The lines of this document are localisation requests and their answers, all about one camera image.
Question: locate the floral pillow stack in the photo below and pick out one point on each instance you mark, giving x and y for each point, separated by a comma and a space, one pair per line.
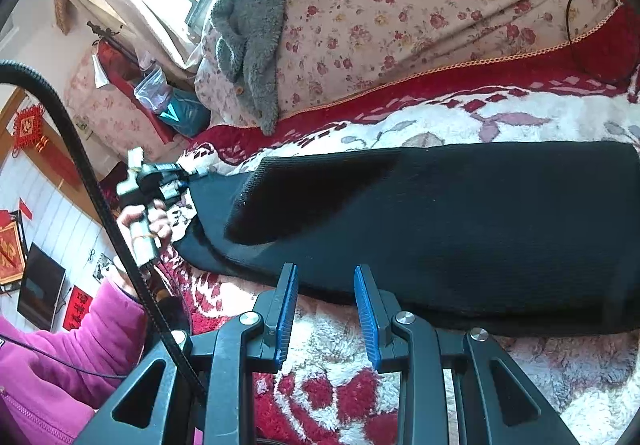
111, 115

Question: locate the person's left hand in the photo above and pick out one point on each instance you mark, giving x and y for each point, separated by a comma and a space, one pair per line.
139, 223

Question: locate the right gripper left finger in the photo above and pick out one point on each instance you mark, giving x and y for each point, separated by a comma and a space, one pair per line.
155, 404

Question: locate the teal plastic bag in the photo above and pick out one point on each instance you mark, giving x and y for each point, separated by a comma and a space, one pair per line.
185, 113

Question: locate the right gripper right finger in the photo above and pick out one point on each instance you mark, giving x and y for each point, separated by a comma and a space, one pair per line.
496, 403

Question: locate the pink floral quilt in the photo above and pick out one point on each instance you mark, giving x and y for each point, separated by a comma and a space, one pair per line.
331, 49

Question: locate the black television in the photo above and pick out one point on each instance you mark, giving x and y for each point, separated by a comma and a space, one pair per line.
41, 287

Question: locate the clear plastic bag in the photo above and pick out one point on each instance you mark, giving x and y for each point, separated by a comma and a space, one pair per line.
153, 92

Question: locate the beige curtain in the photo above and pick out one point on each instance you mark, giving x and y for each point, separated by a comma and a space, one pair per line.
142, 29

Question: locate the red chinese knot decoration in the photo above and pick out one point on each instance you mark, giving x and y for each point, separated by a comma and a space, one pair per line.
28, 129

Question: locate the pink sleeve forearm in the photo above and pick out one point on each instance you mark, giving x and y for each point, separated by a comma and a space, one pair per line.
53, 383

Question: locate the red white floral blanket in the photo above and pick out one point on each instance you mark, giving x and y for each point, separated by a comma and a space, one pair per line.
327, 392

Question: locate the black pants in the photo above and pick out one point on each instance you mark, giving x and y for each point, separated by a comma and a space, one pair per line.
520, 238

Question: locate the grey fleece garment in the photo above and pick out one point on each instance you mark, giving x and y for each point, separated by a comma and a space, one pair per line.
249, 33

